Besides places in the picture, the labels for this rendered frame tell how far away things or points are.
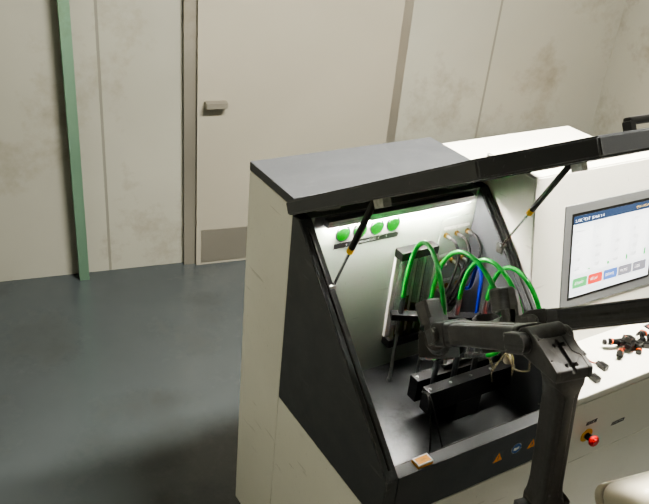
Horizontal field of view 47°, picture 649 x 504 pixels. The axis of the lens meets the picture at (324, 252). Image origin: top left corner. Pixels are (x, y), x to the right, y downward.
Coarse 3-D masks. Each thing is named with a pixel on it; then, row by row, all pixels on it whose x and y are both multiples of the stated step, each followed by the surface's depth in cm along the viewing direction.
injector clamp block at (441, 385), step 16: (448, 368) 231; (464, 368) 233; (480, 368) 233; (496, 368) 233; (416, 384) 225; (432, 384) 223; (448, 384) 224; (464, 384) 226; (480, 384) 231; (496, 384) 236; (416, 400) 228; (448, 400) 226; (464, 400) 230; (464, 416) 235
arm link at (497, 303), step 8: (496, 288) 188; (504, 288) 188; (512, 288) 187; (496, 296) 188; (504, 296) 187; (512, 296) 187; (496, 304) 187; (504, 304) 186; (512, 304) 186; (520, 304) 188; (520, 312) 187; (520, 320) 182; (528, 320) 181; (536, 320) 180
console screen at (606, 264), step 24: (648, 192) 251; (576, 216) 235; (600, 216) 241; (624, 216) 247; (648, 216) 254; (576, 240) 238; (600, 240) 244; (624, 240) 250; (648, 240) 257; (576, 264) 240; (600, 264) 247; (624, 264) 253; (648, 264) 260; (576, 288) 243; (600, 288) 250; (624, 288) 257
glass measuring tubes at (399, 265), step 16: (400, 256) 230; (416, 256) 232; (400, 272) 233; (416, 272) 238; (400, 288) 236; (416, 288) 240; (384, 320) 244; (384, 336) 246; (400, 336) 247; (416, 336) 251
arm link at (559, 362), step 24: (552, 336) 136; (552, 360) 131; (576, 360) 132; (552, 384) 132; (576, 384) 132; (552, 408) 134; (552, 432) 135; (552, 456) 137; (528, 480) 145; (552, 480) 140
